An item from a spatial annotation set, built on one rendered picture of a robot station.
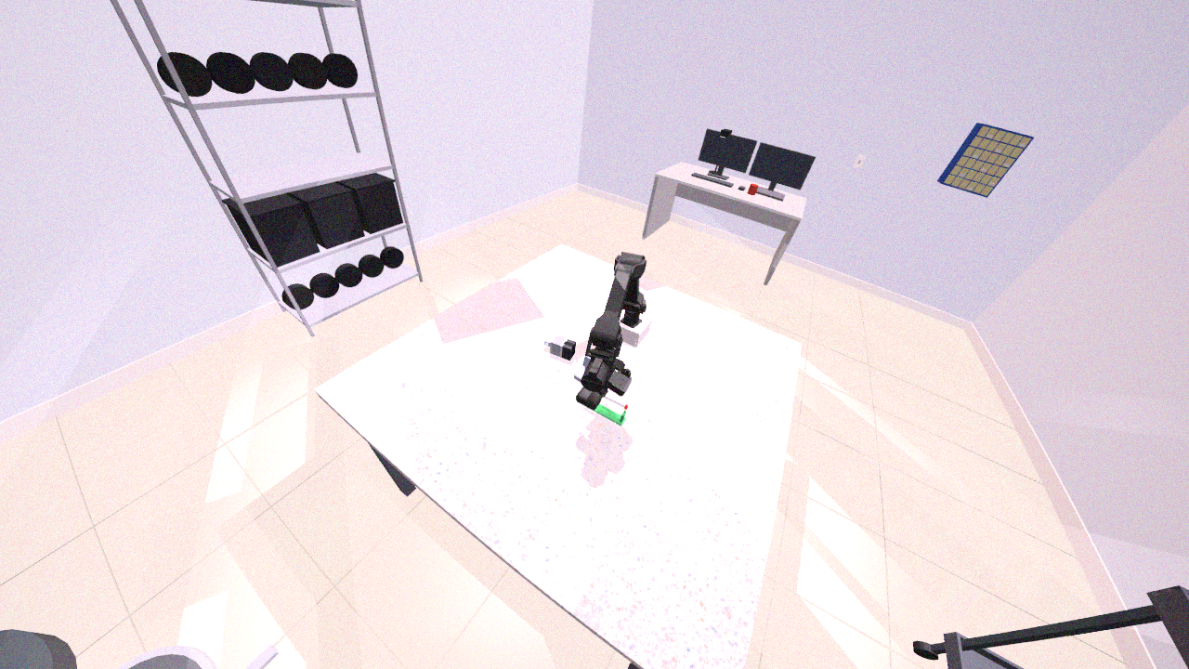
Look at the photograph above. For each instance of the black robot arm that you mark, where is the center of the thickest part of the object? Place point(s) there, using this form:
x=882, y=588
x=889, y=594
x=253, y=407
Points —
x=606, y=334

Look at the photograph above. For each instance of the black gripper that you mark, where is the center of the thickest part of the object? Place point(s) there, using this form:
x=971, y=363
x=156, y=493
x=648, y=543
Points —
x=591, y=399

